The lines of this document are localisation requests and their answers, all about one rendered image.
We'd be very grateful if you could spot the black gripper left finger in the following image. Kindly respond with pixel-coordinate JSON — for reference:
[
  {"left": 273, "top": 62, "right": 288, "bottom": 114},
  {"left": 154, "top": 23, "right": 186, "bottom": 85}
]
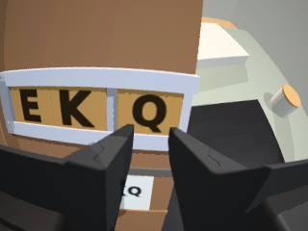
[{"left": 0, "top": 124, "right": 135, "bottom": 231}]

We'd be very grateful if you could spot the white flat rectangular slab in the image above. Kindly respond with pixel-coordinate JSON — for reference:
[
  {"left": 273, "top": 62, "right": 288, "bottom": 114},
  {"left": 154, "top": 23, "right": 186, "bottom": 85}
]
[{"left": 196, "top": 22, "right": 249, "bottom": 68}]

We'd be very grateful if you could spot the white paper ticket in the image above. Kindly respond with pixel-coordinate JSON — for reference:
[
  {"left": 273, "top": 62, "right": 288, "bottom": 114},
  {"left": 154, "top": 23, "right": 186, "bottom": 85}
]
[{"left": 119, "top": 174, "right": 154, "bottom": 211}]

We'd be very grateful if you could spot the white cylindrical jar with orange lid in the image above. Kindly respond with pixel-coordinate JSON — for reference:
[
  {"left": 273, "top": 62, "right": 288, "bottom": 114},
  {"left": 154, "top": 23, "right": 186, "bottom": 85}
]
[{"left": 270, "top": 85, "right": 300, "bottom": 118}]

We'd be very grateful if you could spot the tan wooden board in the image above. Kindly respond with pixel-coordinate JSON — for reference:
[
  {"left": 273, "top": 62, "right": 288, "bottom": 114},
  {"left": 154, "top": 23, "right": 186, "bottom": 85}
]
[{"left": 0, "top": 0, "right": 203, "bottom": 231}]

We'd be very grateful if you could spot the orange tile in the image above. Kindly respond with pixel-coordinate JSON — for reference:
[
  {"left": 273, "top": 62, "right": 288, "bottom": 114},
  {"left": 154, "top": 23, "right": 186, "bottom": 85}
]
[
  {"left": 116, "top": 88, "right": 185, "bottom": 136},
  {"left": 11, "top": 86, "right": 54, "bottom": 127},
  {"left": 49, "top": 86, "right": 108, "bottom": 131}
]

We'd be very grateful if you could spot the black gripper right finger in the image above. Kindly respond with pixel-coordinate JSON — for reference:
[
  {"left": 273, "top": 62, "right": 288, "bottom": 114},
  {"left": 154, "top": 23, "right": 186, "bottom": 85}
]
[{"left": 168, "top": 127, "right": 308, "bottom": 231}]

